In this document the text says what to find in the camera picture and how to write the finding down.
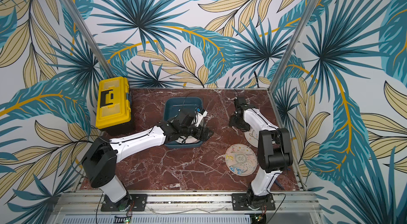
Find cream cat flower coaster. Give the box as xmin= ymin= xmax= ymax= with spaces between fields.
xmin=244 ymin=128 xmax=259 ymax=148

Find teal plastic storage box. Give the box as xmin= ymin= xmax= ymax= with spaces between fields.
xmin=163 ymin=96 xmax=203 ymax=149

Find green bunny coaster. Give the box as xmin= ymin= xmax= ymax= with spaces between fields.
xmin=194 ymin=109 xmax=207 ymax=127

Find cream blue doodle coaster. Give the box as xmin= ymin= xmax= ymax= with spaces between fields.
xmin=225 ymin=144 xmax=258 ymax=176

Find floral rose coaster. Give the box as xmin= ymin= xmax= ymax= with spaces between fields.
xmin=176 ymin=136 xmax=200 ymax=145

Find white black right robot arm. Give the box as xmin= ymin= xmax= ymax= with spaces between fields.
xmin=229 ymin=96 xmax=294 ymax=209

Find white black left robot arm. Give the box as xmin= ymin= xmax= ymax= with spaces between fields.
xmin=81 ymin=109 xmax=214 ymax=211

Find yellow plastic toolbox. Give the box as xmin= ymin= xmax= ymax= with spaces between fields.
xmin=95 ymin=76 xmax=134 ymax=136

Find blue handled pliers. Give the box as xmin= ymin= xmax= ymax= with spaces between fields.
xmin=275 ymin=173 xmax=287 ymax=190

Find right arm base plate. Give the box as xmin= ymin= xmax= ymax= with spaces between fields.
xmin=231 ymin=193 xmax=276 ymax=211

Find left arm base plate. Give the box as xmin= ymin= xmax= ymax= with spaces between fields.
xmin=101 ymin=194 xmax=148 ymax=212

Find aluminium front rail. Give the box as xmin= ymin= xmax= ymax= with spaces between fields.
xmin=51 ymin=191 xmax=322 ymax=218

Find silver aluminium left post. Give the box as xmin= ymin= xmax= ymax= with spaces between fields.
xmin=61 ymin=0 xmax=115 ymax=78

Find silver aluminium corner post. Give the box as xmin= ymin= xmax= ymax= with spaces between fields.
xmin=268 ymin=0 xmax=335 ymax=93

